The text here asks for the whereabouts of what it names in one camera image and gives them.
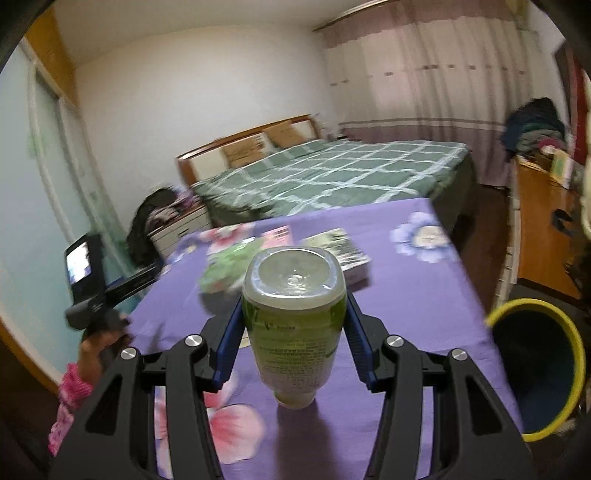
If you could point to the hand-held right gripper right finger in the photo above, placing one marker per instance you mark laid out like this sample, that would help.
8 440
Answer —
358 341

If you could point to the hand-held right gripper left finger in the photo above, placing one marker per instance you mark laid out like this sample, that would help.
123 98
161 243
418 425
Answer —
228 341

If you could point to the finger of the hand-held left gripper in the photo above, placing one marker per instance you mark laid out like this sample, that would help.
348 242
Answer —
138 281

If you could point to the green label plastic bottle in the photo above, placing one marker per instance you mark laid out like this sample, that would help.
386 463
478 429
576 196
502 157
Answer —
295 332

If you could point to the floral print box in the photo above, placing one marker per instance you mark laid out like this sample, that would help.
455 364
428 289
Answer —
344 258

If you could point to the yellow rimmed trash bin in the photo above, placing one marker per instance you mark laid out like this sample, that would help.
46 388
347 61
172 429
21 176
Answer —
540 369

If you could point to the person's left hand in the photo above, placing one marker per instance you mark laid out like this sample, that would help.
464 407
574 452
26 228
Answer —
99 346

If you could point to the dark jacket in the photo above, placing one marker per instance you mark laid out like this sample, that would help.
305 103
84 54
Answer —
143 226

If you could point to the white nightstand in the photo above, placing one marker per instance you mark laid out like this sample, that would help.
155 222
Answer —
180 228

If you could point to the purple floral tablecloth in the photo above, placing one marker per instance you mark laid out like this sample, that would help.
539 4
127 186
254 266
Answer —
415 300

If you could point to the pile of small clothes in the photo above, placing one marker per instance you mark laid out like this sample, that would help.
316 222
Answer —
182 205

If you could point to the glass sliding wardrobe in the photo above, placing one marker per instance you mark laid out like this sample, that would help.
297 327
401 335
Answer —
46 184

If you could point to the wooden bed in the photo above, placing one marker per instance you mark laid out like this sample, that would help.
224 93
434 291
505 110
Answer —
203 161

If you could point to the brown pillow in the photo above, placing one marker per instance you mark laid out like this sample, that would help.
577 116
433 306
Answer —
242 152
288 134

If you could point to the green plaid duvet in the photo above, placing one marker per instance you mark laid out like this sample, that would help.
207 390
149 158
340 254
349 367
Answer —
346 175

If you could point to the wooden low cabinet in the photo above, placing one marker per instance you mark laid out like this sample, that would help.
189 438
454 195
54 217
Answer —
540 240

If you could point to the dark patterned garment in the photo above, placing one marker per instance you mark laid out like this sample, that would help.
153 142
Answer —
579 277

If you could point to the green framed card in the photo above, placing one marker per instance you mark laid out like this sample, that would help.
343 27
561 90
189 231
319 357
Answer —
561 168

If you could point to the white puffer jacket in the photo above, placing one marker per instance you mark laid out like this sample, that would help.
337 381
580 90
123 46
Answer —
586 203

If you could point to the pink and white curtain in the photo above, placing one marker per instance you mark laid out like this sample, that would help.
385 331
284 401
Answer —
438 83

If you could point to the pile of dark clothes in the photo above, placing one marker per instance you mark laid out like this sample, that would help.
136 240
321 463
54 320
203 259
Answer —
535 124

